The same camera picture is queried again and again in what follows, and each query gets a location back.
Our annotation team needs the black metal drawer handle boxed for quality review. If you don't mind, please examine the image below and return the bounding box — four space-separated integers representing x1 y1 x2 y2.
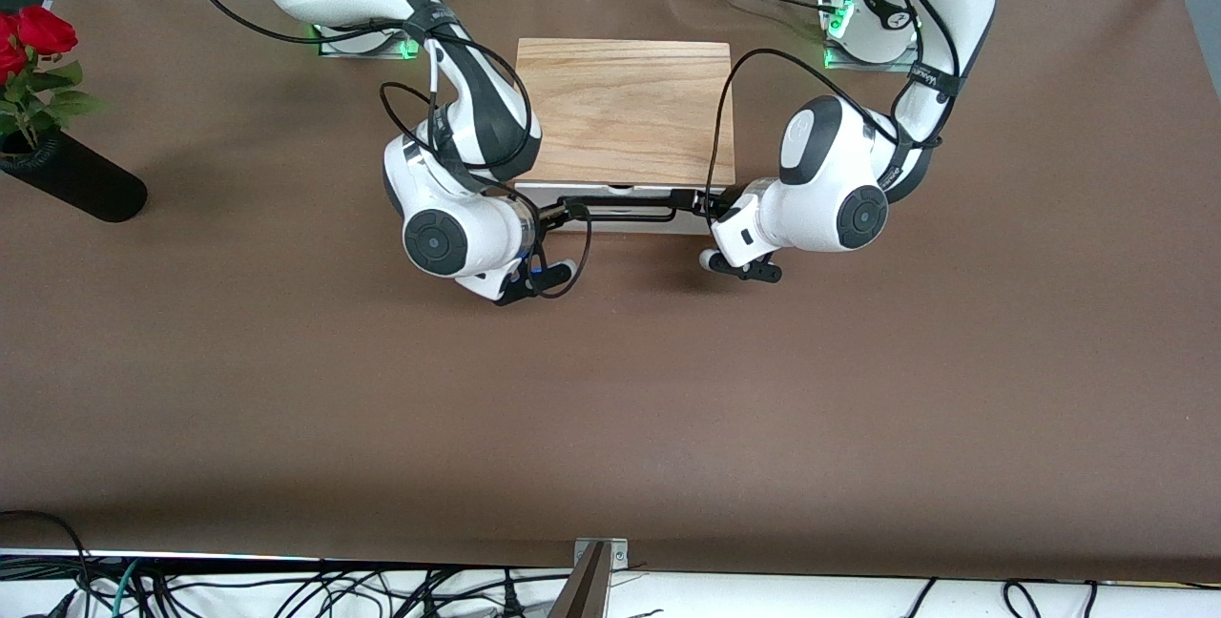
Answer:
570 191 699 221

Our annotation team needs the light wooden drawer cabinet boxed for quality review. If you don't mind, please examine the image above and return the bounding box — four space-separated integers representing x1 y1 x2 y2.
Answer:
506 38 737 188

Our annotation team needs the brown table cover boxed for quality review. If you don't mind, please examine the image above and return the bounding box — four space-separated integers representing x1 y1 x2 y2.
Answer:
0 0 1221 586

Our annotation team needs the black cylindrical vase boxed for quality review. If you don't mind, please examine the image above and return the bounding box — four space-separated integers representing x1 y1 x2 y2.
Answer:
0 127 149 224

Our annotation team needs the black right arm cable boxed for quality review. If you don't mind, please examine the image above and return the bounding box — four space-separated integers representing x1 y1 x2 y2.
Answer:
170 0 594 302

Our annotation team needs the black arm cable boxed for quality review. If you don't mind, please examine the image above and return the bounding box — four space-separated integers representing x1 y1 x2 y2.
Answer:
704 0 961 211
170 0 594 302

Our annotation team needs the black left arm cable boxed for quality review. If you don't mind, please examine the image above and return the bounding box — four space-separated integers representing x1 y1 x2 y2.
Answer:
704 0 961 211

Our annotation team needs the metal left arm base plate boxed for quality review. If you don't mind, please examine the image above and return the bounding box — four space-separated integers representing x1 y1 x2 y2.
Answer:
823 41 922 73

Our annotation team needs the small metal edge bracket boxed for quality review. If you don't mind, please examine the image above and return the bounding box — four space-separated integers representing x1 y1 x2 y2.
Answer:
572 537 631 571

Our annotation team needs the dark camera stand pole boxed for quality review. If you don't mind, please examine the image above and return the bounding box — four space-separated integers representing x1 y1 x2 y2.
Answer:
546 542 611 618

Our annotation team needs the teal cable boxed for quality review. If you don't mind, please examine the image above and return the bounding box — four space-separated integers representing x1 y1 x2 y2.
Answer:
107 559 142 618

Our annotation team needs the black looped cable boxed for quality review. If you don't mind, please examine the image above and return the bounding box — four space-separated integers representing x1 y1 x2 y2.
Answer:
0 509 93 618

